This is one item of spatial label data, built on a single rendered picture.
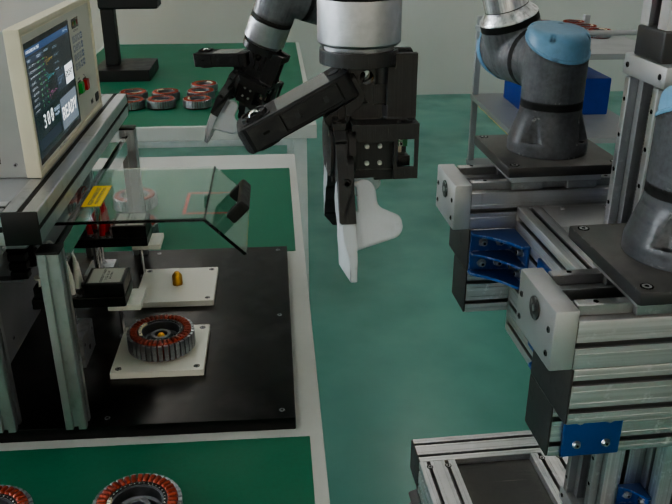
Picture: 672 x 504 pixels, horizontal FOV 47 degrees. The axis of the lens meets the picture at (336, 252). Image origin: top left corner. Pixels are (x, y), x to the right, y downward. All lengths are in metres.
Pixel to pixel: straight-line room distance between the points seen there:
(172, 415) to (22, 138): 0.45
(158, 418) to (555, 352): 0.58
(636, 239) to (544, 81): 0.48
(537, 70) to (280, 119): 0.86
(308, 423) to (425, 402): 1.39
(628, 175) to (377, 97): 0.75
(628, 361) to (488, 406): 1.49
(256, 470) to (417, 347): 1.79
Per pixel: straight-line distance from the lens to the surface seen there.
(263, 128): 0.70
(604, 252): 1.12
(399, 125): 0.71
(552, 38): 1.48
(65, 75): 1.34
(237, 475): 1.12
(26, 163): 1.18
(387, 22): 0.69
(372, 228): 0.70
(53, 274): 1.10
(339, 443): 2.39
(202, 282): 1.57
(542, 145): 1.50
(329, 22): 0.69
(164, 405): 1.24
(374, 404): 2.55
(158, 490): 1.07
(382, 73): 0.71
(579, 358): 1.09
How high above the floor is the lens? 1.47
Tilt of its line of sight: 24 degrees down
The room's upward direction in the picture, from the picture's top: straight up
